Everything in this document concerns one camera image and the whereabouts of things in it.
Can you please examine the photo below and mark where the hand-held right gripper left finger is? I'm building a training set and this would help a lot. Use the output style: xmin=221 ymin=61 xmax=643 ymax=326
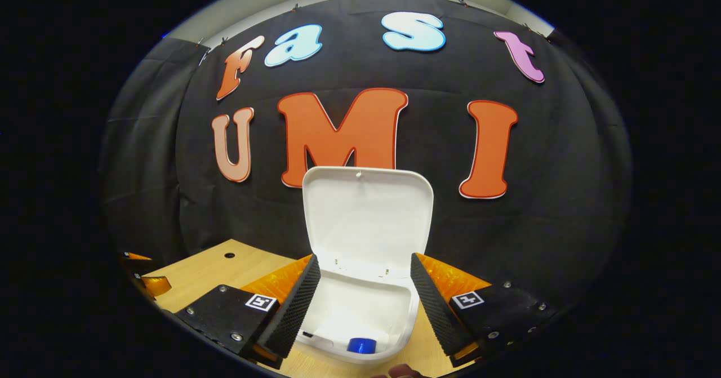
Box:
xmin=173 ymin=254 xmax=322 ymax=370

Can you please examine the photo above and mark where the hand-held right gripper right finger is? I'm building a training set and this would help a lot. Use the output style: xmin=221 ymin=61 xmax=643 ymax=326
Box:
xmin=410 ymin=252 xmax=558 ymax=367

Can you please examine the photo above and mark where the white desktop garbage bin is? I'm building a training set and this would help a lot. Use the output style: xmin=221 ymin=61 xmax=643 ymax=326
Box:
xmin=293 ymin=166 xmax=434 ymax=365

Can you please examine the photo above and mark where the wooden desktop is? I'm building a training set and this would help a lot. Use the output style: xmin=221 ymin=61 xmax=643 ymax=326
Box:
xmin=141 ymin=239 xmax=479 ymax=378

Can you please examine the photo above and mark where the black backdrop cloth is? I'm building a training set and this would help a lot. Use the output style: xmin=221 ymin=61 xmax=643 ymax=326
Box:
xmin=101 ymin=0 xmax=634 ymax=311

